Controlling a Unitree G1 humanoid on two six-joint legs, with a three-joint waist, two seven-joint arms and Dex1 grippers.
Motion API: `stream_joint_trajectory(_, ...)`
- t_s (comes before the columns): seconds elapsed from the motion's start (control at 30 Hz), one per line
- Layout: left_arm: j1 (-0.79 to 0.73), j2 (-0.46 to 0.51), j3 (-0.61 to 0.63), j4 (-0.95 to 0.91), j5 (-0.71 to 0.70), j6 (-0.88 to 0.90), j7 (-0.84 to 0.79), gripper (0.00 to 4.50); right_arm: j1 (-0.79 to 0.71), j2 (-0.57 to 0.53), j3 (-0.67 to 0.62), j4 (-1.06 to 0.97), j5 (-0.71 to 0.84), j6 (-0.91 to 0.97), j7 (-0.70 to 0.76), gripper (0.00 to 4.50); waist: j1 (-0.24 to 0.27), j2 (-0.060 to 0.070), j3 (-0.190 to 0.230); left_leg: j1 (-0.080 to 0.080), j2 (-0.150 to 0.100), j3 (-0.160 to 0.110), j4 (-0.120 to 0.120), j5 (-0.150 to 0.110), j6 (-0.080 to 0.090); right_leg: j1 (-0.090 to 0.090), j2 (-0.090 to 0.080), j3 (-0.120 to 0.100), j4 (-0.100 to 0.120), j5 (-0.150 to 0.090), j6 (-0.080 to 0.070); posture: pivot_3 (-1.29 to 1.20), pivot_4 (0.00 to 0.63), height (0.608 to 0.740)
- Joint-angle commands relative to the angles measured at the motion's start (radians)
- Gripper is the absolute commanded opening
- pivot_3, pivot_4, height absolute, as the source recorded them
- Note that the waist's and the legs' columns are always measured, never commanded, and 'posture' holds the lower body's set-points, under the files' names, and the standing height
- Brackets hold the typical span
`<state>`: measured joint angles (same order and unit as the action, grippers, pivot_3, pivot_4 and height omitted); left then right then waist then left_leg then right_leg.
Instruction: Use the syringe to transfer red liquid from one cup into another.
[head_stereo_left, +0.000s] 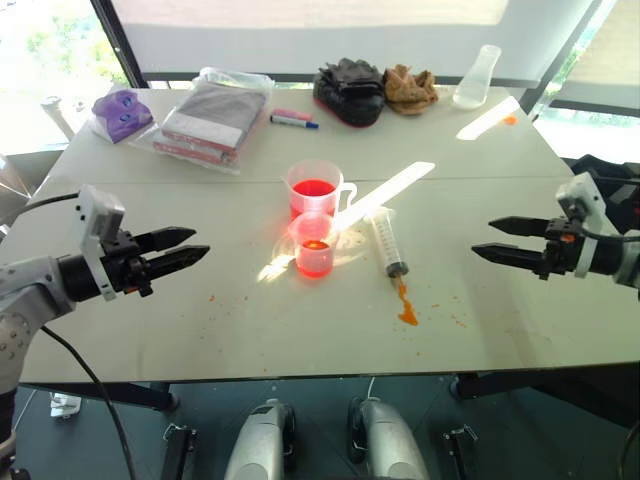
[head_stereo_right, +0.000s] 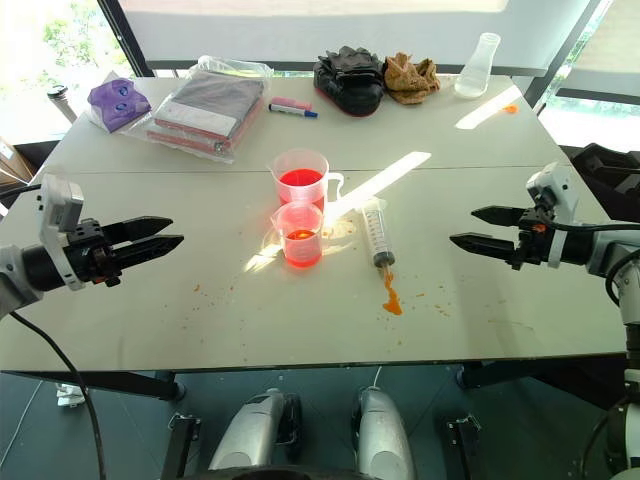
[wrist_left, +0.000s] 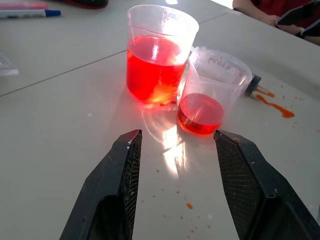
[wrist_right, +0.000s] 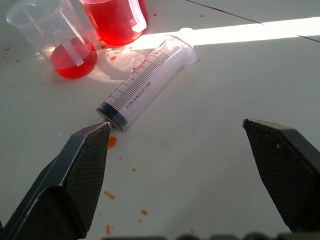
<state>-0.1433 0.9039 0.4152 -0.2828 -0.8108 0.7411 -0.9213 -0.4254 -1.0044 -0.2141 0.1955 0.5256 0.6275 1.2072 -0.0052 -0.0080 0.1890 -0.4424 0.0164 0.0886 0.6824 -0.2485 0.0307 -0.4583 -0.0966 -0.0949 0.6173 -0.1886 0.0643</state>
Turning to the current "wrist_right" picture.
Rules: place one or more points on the clear plastic syringe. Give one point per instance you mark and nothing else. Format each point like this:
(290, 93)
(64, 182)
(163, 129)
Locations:
(147, 80)

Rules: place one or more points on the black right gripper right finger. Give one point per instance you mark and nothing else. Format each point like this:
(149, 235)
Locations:
(287, 170)

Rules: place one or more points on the small clear plastic beaker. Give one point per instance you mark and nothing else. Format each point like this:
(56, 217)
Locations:
(57, 37)

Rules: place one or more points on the large clear plastic beaker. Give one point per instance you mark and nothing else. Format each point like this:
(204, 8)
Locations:
(117, 20)

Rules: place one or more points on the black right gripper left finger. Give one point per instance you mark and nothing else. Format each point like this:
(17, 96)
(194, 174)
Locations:
(75, 180)

